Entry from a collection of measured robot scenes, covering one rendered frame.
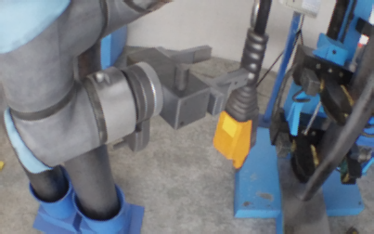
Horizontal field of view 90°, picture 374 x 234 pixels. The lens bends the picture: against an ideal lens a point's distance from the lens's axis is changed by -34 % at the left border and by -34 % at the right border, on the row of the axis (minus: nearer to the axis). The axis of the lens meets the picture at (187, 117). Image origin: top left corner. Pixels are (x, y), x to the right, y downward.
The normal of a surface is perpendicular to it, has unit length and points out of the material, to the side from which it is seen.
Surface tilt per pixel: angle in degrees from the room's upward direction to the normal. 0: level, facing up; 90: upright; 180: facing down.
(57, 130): 90
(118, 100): 51
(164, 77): 0
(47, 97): 90
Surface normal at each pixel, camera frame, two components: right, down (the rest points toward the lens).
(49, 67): 0.77, 0.49
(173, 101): -0.77, 0.34
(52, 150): 0.59, 0.50
